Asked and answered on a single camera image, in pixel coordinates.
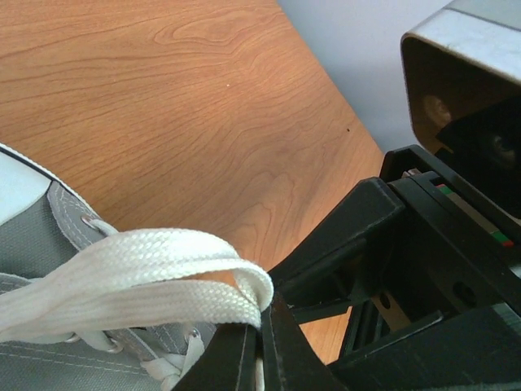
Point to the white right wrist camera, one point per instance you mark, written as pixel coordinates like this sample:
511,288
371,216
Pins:
462,76

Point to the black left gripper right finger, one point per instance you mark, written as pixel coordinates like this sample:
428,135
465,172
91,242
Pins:
289,361

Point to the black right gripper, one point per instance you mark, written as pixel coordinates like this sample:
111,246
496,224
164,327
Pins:
432,269

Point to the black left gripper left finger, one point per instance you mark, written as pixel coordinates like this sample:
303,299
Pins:
228,364

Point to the white shoelace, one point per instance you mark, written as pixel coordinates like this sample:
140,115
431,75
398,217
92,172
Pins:
141,278

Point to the grey canvas sneaker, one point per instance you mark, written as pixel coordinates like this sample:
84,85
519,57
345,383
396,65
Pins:
45,223

